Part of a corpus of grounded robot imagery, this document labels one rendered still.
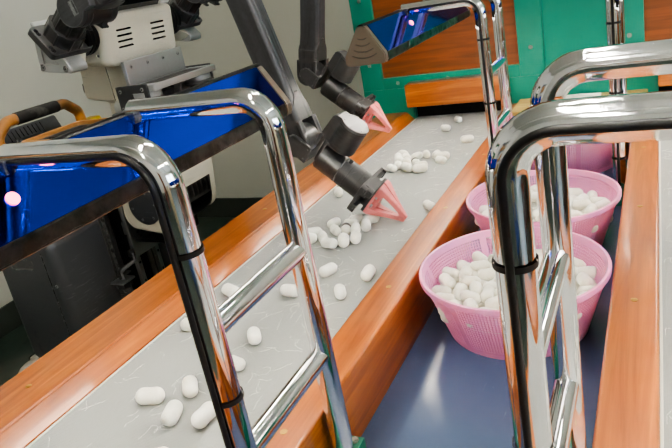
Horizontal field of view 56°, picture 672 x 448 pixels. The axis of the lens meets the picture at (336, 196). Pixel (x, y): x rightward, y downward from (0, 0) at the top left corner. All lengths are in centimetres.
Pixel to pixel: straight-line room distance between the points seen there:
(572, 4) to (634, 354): 126
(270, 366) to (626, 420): 43
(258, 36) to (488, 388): 74
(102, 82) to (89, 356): 93
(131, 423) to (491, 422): 43
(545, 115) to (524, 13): 156
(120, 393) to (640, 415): 62
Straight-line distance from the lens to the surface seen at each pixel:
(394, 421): 84
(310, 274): 62
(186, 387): 85
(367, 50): 118
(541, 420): 43
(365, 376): 82
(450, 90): 191
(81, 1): 147
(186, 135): 69
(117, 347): 100
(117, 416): 88
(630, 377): 74
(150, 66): 171
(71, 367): 98
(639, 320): 83
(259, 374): 86
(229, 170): 367
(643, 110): 33
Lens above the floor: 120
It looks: 19 degrees down
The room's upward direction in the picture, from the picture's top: 11 degrees counter-clockwise
